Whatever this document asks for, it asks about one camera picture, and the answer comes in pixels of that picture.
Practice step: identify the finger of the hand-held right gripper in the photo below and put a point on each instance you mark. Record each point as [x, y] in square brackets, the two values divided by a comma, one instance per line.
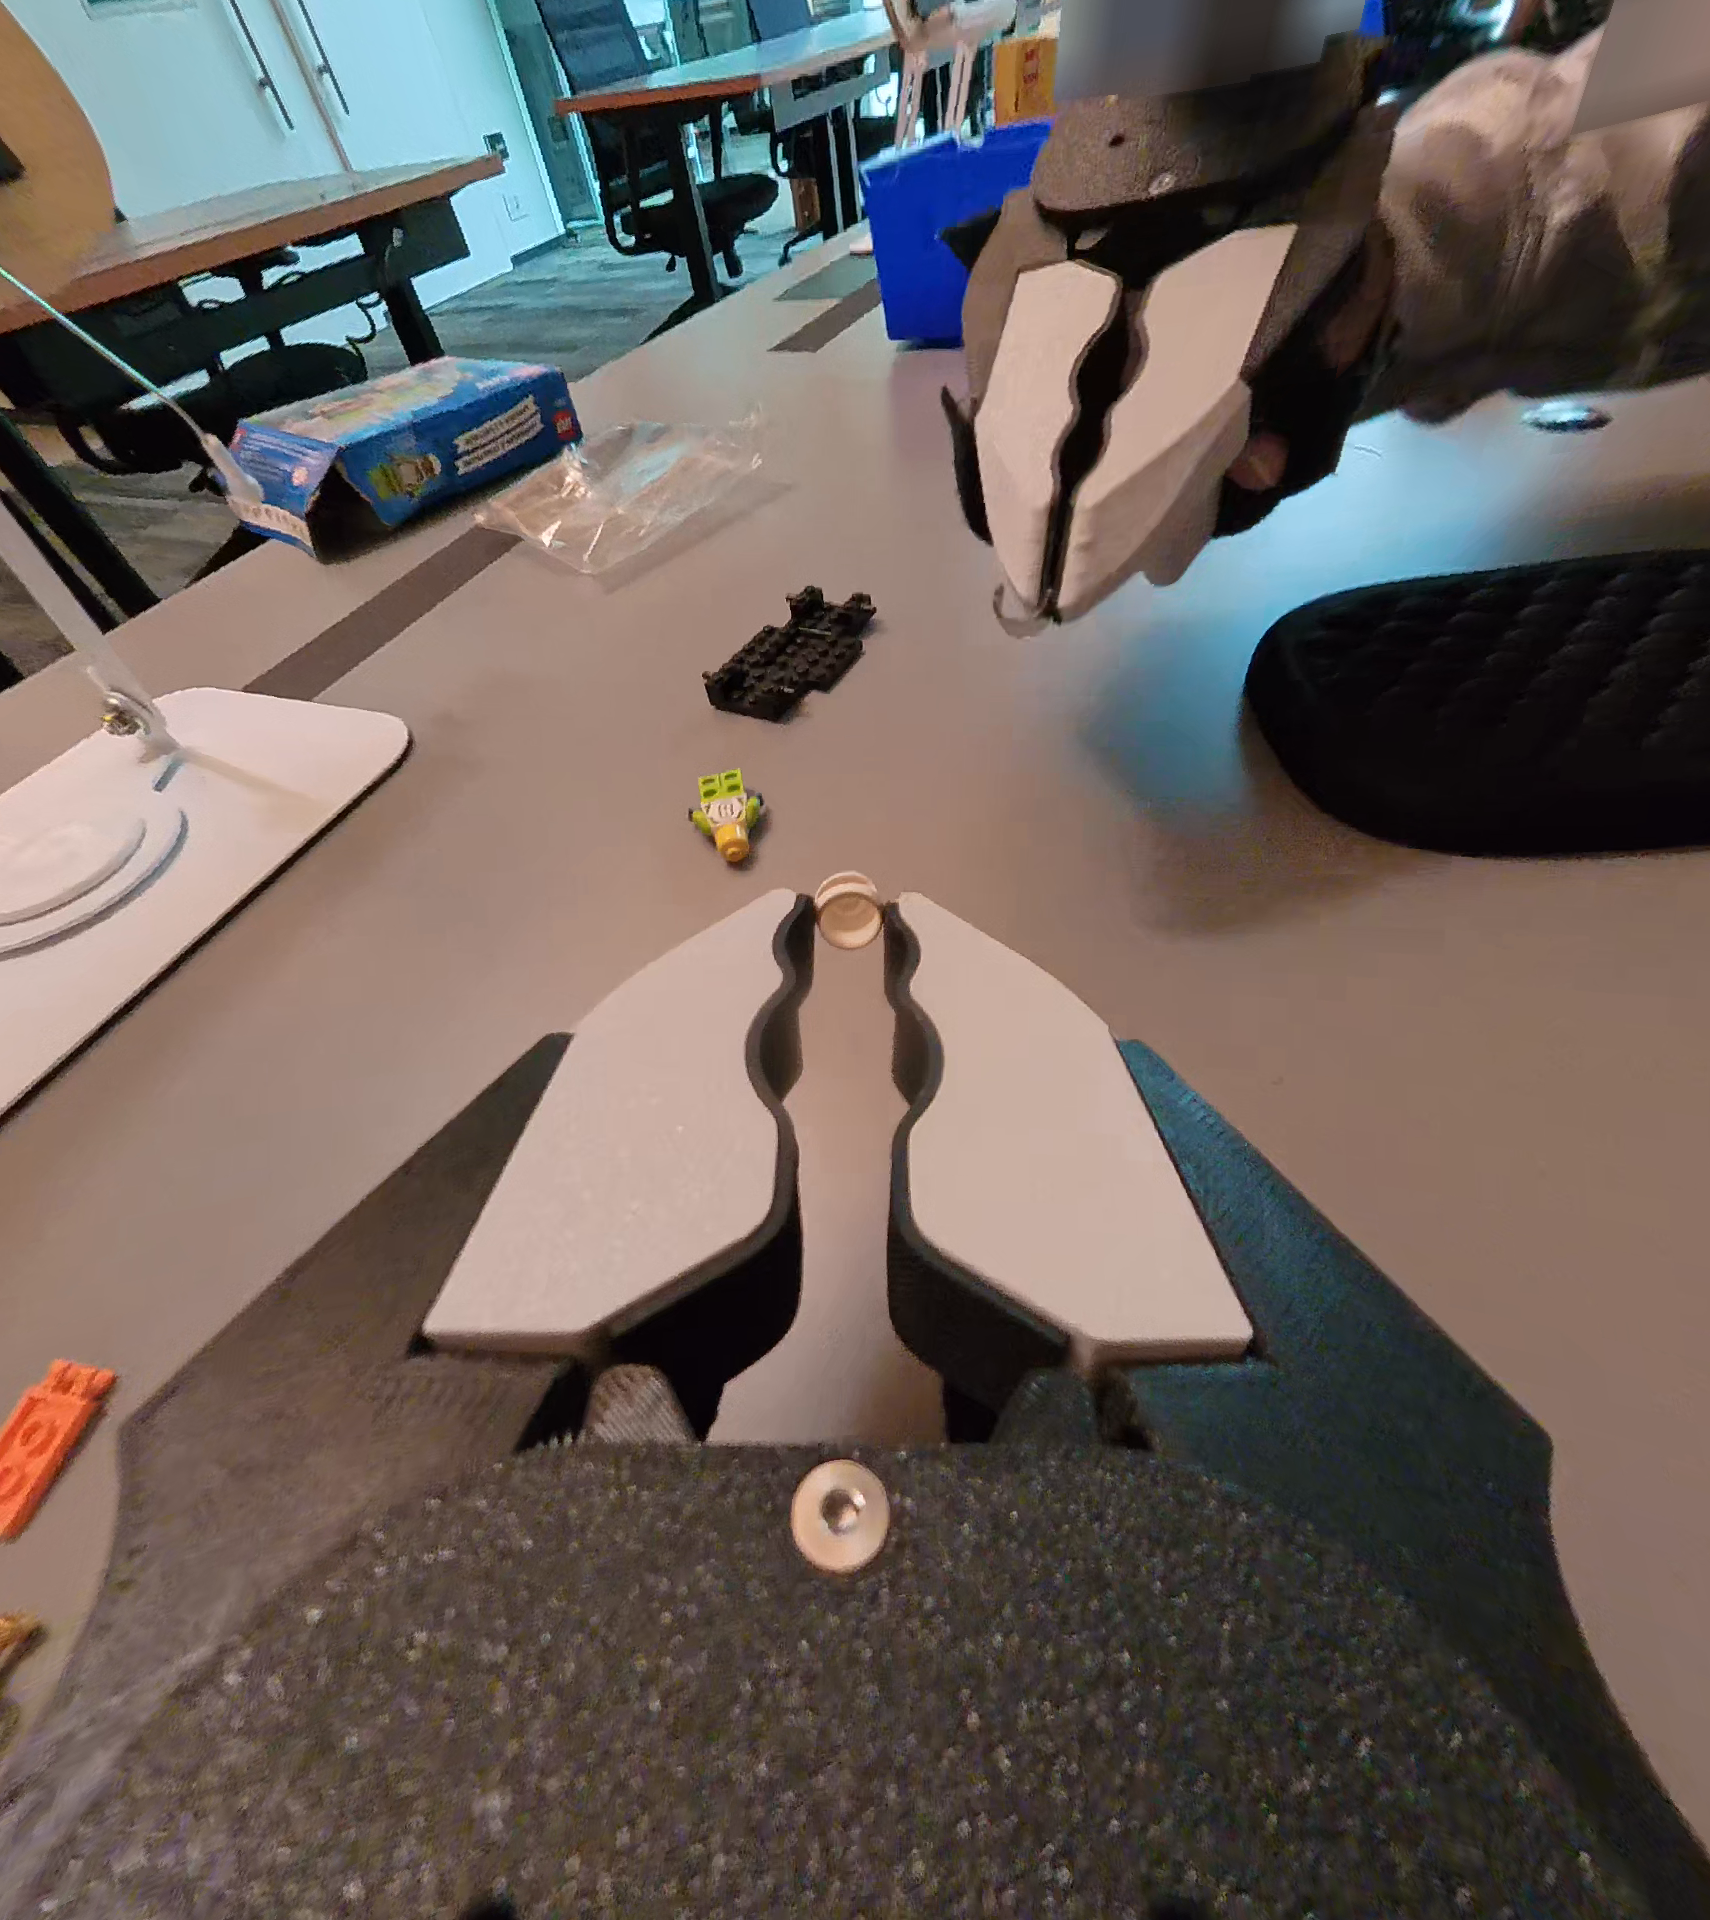
[1030, 422]
[1173, 405]

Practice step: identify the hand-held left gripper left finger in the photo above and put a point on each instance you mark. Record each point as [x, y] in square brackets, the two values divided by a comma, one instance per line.
[617, 1184]

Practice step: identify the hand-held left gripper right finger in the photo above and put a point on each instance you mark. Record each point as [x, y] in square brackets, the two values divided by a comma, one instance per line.
[1072, 1184]

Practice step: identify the small white round lego piece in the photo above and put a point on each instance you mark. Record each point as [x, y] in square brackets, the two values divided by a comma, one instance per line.
[851, 911]

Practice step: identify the green white lego minifigure torso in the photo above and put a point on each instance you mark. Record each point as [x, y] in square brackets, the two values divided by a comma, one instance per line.
[727, 813]

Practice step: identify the clear bag of lego pieces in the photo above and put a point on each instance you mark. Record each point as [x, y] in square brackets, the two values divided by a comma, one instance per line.
[617, 494]

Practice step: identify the blue lego set box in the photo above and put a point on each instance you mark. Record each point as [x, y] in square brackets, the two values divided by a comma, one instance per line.
[406, 444]

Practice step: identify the pile of lego pieces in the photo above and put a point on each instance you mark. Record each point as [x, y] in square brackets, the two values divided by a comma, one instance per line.
[31, 1448]

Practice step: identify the black lego chassis piece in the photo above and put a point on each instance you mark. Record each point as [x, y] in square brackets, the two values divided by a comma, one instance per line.
[791, 650]

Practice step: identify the person's right hand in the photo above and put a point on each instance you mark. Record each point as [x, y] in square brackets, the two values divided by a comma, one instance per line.
[1271, 465]

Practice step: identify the blue plastic bin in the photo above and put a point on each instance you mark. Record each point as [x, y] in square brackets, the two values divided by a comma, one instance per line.
[931, 225]

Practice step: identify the black office chair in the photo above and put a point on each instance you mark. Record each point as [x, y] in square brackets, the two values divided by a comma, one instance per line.
[661, 166]
[197, 390]

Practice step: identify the long wooden desk black legs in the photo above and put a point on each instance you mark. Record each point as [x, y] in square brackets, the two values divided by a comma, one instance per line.
[736, 62]

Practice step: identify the black textured oval pad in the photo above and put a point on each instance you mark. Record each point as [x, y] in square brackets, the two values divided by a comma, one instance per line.
[1545, 705]

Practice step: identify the wooden desk black frame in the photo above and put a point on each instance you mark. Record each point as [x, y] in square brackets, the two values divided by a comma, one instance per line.
[227, 215]

